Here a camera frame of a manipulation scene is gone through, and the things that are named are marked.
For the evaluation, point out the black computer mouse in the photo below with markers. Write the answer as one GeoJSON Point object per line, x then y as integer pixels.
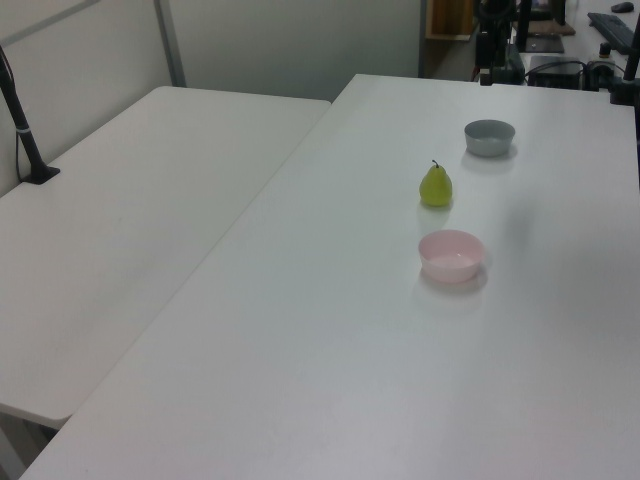
{"type": "Point", "coordinates": [621, 7]}

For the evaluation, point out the grey bowl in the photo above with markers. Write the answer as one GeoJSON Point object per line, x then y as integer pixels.
{"type": "Point", "coordinates": [489, 138]}

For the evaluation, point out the green pear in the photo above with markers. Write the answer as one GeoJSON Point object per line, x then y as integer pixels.
{"type": "Point", "coordinates": [436, 188]}

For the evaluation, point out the grey partition frame post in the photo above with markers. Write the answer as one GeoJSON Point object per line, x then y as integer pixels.
{"type": "Point", "coordinates": [171, 45]}

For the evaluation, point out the wooden box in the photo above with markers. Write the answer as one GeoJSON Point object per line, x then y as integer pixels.
{"type": "Point", "coordinates": [450, 17]}

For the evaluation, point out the black pole with base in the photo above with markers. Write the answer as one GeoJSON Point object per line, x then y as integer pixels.
{"type": "Point", "coordinates": [22, 135]}

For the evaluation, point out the white side table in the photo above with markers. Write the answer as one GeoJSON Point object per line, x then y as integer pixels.
{"type": "Point", "coordinates": [125, 225]}

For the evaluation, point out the pink bowl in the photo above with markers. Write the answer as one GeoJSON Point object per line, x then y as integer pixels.
{"type": "Point", "coordinates": [451, 257]}

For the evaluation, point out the black equipment stand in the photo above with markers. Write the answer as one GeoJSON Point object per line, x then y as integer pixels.
{"type": "Point", "coordinates": [495, 55]}

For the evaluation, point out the black flat laptop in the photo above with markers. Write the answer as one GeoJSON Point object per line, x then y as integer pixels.
{"type": "Point", "coordinates": [544, 43]}

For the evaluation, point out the black keyboard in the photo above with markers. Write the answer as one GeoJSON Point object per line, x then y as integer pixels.
{"type": "Point", "coordinates": [611, 27]}

